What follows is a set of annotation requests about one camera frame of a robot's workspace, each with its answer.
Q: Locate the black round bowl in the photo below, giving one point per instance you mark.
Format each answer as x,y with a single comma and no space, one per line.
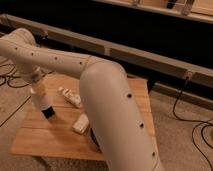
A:
92,135

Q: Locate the wooden table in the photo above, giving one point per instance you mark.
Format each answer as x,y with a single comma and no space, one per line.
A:
53,140

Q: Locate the white rectangular block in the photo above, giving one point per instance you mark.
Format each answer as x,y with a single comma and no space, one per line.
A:
81,124

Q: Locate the black eraser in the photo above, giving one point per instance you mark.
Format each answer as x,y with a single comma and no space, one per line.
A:
48,112

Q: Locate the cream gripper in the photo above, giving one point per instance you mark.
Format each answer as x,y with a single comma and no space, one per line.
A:
38,87

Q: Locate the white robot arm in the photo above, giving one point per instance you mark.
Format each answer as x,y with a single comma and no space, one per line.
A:
105,93

